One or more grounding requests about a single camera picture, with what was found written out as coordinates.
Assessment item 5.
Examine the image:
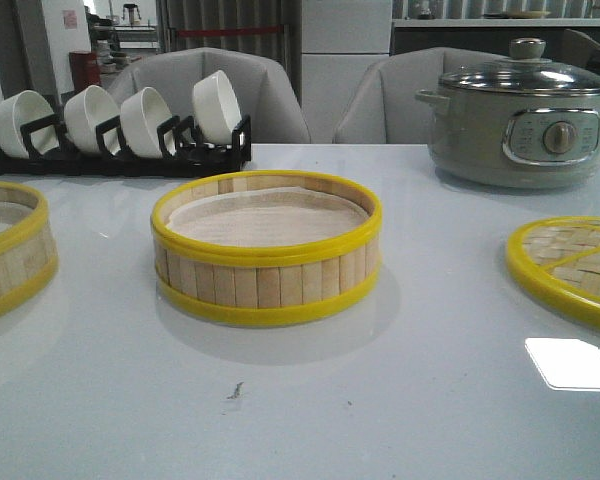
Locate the grey electric cooking pot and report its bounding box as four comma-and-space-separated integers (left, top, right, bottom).
415, 87, 600, 189

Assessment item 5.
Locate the black bowl rack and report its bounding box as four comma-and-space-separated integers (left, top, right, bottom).
0, 114, 251, 179

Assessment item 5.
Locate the white cabinet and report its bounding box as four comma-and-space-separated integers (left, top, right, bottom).
300, 1, 392, 144

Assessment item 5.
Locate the right grey chair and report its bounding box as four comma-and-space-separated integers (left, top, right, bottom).
332, 47, 499, 144

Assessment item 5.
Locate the white bowl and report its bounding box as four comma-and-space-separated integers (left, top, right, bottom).
0, 90, 54, 159
192, 70, 242, 145
64, 85, 120, 155
120, 87, 173, 158

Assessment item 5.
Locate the white bowl far right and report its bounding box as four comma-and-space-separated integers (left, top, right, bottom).
192, 70, 242, 145

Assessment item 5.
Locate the bamboo steamer tier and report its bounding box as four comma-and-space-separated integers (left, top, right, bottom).
151, 170, 382, 327
0, 181, 59, 316

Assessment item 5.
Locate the red cylinder bin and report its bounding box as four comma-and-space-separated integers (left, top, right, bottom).
69, 51, 101, 93

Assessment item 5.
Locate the grey chair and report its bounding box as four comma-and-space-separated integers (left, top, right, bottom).
107, 47, 311, 144
332, 47, 499, 144

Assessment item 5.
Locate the glass pot lid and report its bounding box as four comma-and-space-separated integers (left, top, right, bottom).
439, 38, 600, 96

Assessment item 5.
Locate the white bowl far left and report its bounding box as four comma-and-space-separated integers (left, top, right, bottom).
0, 90, 54, 159

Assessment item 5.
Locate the left grey chair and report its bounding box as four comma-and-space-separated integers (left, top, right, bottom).
107, 47, 311, 144

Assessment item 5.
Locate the woven bamboo steamer lid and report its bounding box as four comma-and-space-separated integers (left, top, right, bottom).
505, 216, 600, 330

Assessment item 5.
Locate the paper liner center tier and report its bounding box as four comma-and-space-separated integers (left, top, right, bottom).
167, 187, 369, 247

